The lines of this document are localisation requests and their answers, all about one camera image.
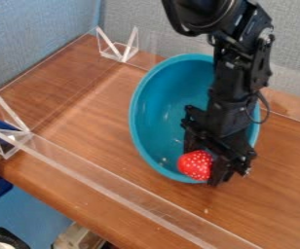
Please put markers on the blue plastic bowl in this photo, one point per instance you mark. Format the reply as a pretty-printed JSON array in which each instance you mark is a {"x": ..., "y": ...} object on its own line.
[{"x": 175, "y": 83}]

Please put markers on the red toy strawberry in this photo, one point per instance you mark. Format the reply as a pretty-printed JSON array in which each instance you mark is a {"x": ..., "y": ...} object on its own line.
[{"x": 194, "y": 164}]

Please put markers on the beige object below table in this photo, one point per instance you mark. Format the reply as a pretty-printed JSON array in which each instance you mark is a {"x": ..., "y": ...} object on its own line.
[{"x": 76, "y": 237}]

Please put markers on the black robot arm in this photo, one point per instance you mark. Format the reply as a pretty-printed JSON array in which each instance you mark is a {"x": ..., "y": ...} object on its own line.
[{"x": 239, "y": 31}]

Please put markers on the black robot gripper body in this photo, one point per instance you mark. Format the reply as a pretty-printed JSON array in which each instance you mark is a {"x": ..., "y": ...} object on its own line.
[{"x": 223, "y": 123}]

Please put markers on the clear acrylic table barrier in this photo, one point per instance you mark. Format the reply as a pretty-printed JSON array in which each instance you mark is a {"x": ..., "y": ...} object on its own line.
[{"x": 73, "y": 158}]

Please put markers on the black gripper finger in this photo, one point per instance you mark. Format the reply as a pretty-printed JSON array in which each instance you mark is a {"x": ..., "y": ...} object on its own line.
[
  {"x": 192, "y": 143},
  {"x": 222, "y": 170}
]

